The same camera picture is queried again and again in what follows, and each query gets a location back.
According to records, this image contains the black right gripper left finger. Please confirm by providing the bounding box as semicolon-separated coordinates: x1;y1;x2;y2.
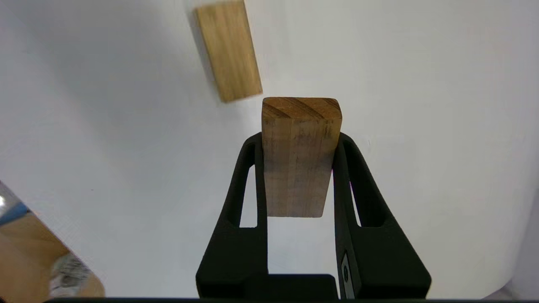
196;132;269;299

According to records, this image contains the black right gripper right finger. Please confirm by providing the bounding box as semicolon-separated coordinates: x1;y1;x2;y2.
333;132;432;300

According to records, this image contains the rectangular wooden building block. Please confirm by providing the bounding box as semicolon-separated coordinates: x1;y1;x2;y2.
261;97;343;218

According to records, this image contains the arched wooden building block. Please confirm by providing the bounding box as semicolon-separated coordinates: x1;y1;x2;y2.
195;0;264;104

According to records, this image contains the shiny silver robot base part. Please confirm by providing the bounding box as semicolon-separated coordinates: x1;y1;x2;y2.
0;181;31;229

